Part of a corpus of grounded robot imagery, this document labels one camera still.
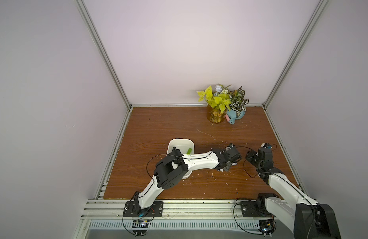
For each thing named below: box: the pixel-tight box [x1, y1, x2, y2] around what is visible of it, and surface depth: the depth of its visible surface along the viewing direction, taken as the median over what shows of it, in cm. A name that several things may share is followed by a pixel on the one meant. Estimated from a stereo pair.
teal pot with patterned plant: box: [226, 86, 250, 125], surface depth 94 cm
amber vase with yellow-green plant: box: [196, 84, 232, 124], surface depth 95 cm
